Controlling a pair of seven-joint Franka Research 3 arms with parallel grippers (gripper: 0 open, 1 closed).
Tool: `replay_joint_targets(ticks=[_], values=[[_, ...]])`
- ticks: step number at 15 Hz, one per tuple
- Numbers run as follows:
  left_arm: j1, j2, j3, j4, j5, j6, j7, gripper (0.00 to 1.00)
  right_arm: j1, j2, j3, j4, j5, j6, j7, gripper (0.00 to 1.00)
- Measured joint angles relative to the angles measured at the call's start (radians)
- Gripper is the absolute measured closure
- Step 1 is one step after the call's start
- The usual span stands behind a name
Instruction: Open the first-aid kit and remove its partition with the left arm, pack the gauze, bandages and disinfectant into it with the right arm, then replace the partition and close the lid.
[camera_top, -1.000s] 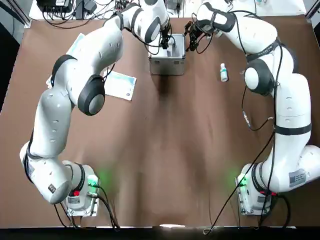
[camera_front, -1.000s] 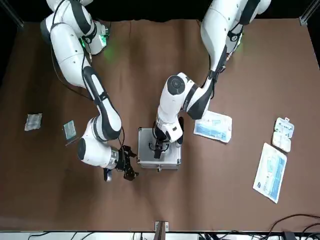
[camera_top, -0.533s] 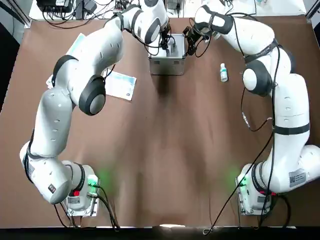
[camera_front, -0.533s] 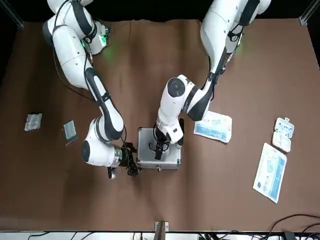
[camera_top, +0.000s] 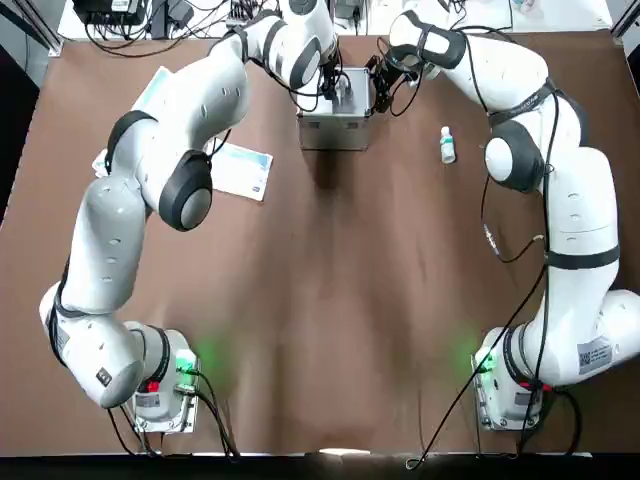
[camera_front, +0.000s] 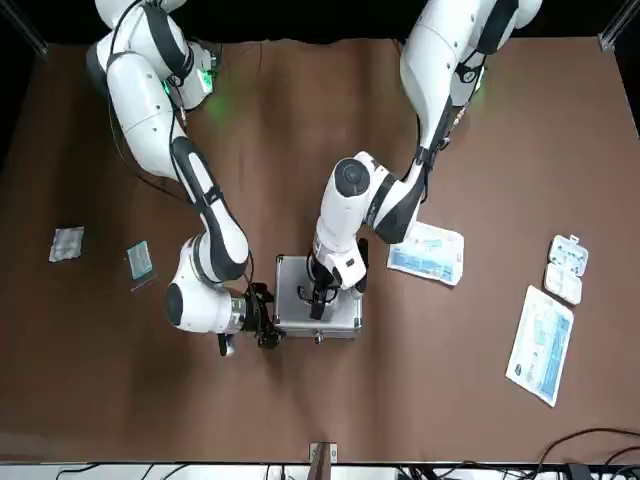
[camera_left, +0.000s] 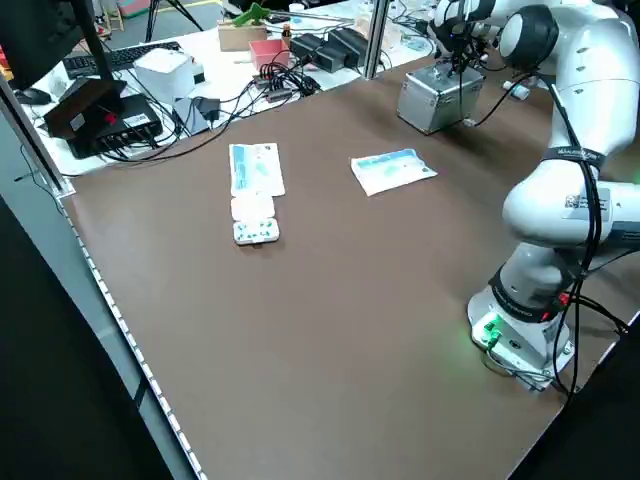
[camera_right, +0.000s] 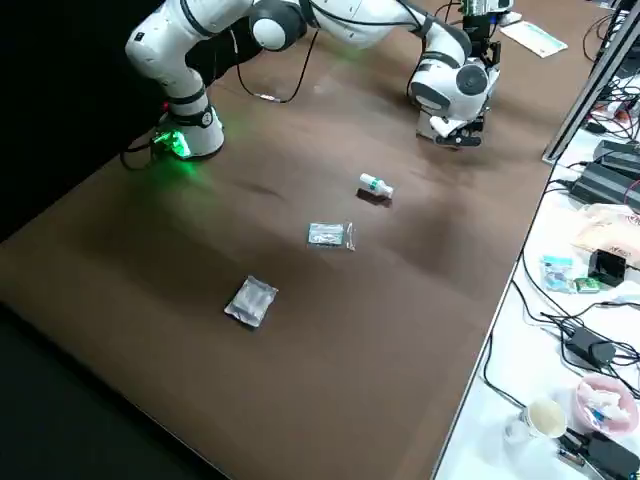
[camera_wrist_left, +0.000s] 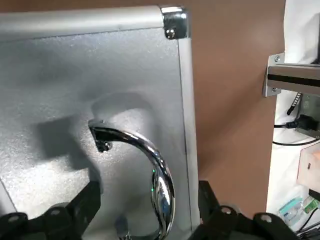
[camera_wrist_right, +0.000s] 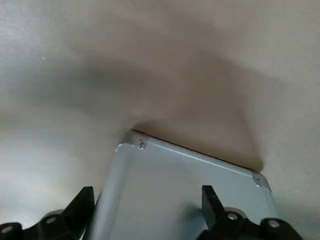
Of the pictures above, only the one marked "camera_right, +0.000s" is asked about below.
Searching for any black power brick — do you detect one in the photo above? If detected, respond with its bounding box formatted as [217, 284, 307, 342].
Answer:
[593, 139, 640, 169]
[569, 160, 640, 206]

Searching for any clear bag of white gauze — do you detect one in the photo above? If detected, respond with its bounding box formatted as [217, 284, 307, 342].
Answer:
[223, 273, 280, 331]

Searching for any pink bowl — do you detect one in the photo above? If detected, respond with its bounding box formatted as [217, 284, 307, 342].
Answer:
[574, 373, 639, 435]

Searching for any aluminium frame post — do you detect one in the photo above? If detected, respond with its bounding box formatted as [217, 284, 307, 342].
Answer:
[542, 0, 640, 164]

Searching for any small black box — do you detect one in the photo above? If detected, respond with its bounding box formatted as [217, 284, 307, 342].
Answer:
[587, 248, 629, 289]

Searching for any black power adapter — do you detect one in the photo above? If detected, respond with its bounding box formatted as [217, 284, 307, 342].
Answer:
[562, 324, 617, 366]

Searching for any white disinfectant bottle teal band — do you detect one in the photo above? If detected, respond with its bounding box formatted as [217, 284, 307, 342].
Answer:
[358, 172, 395, 199]

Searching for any blue white face mask packet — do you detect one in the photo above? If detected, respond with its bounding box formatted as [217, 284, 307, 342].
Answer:
[499, 20, 570, 58]

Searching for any white paper cup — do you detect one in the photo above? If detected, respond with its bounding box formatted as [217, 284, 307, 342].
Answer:
[519, 398, 569, 441]

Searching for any plastic bag with red print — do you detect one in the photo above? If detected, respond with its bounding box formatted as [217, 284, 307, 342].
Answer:
[572, 202, 640, 271]

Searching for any black flat device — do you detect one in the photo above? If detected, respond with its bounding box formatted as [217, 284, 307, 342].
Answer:
[584, 430, 640, 480]

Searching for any black arm base cable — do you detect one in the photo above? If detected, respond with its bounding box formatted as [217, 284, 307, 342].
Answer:
[119, 132, 169, 172]

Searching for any clear bag of bandages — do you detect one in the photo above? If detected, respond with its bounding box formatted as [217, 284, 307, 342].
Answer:
[305, 221, 357, 253]

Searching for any teal white packet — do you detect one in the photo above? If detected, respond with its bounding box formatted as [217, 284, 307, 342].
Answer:
[539, 254, 576, 294]

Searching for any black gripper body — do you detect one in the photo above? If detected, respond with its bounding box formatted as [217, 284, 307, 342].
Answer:
[463, 14, 496, 44]
[457, 112, 487, 136]

